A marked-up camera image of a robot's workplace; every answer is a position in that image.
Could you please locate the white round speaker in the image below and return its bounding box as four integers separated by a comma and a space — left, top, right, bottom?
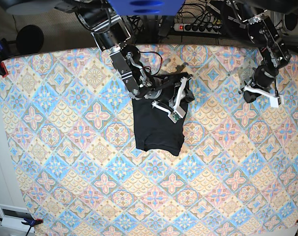
283, 13, 298, 31

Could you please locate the black long-sleeve t-shirt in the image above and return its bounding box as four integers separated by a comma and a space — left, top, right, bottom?
132, 98, 188, 156

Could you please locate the white power strip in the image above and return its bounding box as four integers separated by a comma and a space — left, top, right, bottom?
173, 23, 221, 34

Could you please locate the patterned tablecloth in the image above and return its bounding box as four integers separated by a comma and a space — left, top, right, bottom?
0, 45, 298, 236

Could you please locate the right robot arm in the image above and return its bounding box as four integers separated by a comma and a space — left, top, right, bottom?
0, 0, 194, 120

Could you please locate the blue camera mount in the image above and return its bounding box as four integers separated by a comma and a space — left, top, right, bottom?
108, 0, 185, 16

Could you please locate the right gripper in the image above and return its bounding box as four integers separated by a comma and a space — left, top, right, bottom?
139, 76, 195, 111

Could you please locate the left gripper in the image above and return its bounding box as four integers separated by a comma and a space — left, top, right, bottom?
244, 65, 277, 93

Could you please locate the blue clamp bottom left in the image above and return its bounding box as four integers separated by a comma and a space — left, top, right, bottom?
0, 217, 43, 236

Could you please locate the red black clamp left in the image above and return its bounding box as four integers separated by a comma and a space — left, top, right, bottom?
0, 57, 8, 78

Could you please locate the black round stool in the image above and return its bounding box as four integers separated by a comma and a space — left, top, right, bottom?
16, 25, 44, 55

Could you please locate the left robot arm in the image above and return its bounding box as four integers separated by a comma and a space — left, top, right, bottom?
220, 0, 292, 108

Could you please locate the white wall vent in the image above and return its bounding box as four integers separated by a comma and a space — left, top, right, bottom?
0, 204, 32, 232

